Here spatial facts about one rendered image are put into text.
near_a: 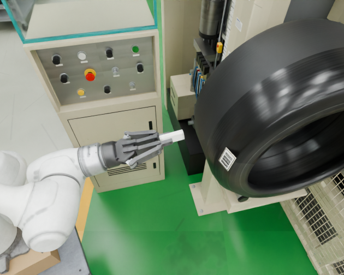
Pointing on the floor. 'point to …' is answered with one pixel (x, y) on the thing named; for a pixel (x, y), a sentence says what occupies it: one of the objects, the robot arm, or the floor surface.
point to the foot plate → (202, 209)
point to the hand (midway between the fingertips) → (172, 137)
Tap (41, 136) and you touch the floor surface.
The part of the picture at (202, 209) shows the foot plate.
